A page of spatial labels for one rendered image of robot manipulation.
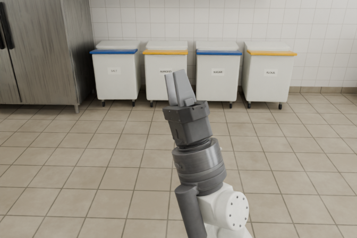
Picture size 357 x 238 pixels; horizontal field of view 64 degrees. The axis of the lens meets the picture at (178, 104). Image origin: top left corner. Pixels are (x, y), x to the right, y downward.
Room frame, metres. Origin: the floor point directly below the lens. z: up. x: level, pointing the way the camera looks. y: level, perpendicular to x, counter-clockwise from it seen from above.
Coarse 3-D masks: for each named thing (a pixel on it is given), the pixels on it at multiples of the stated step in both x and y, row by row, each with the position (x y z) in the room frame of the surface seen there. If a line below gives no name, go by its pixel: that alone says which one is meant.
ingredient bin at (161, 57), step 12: (156, 48) 3.65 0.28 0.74; (168, 48) 3.65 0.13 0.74; (180, 48) 3.65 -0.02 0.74; (144, 60) 3.41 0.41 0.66; (156, 60) 3.38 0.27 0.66; (168, 60) 3.38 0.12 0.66; (180, 60) 3.38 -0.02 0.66; (156, 72) 3.38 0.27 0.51; (168, 72) 3.38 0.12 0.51; (156, 84) 3.38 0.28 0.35; (156, 96) 3.39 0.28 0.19
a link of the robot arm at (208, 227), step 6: (210, 228) 0.42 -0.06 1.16; (216, 228) 0.42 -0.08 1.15; (222, 228) 0.42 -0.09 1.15; (210, 234) 0.41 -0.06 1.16; (216, 234) 0.41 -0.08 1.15; (222, 234) 0.41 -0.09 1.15; (228, 234) 0.41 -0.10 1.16; (234, 234) 0.40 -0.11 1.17; (240, 234) 0.40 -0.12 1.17; (246, 234) 0.40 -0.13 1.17
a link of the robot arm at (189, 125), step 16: (176, 112) 0.42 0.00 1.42; (192, 112) 0.41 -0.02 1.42; (208, 112) 0.43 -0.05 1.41; (176, 128) 0.45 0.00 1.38; (192, 128) 0.42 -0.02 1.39; (208, 128) 0.43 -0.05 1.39; (176, 144) 0.44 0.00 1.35; (192, 144) 0.42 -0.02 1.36; (208, 144) 0.43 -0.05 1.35; (176, 160) 0.42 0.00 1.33; (192, 160) 0.40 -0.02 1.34; (208, 160) 0.40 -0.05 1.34; (192, 176) 0.39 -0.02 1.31
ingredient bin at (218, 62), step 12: (204, 48) 3.64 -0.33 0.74; (216, 48) 3.63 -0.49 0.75; (228, 48) 3.62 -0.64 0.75; (204, 60) 3.37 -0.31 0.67; (216, 60) 3.36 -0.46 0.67; (228, 60) 3.35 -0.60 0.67; (204, 72) 3.37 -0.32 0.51; (216, 72) 3.36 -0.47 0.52; (228, 72) 3.35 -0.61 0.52; (204, 84) 3.37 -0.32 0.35; (216, 84) 3.36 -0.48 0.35; (228, 84) 3.35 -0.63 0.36; (204, 96) 3.37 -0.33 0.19; (216, 96) 3.36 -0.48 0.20; (228, 96) 3.35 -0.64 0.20
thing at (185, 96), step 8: (176, 72) 0.46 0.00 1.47; (184, 72) 0.47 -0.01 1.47; (176, 80) 0.46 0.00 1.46; (184, 80) 0.46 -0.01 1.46; (176, 88) 0.45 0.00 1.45; (184, 88) 0.45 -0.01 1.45; (176, 96) 0.45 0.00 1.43; (184, 96) 0.45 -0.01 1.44; (192, 96) 0.45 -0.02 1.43; (184, 104) 0.44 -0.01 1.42; (192, 104) 0.44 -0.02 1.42
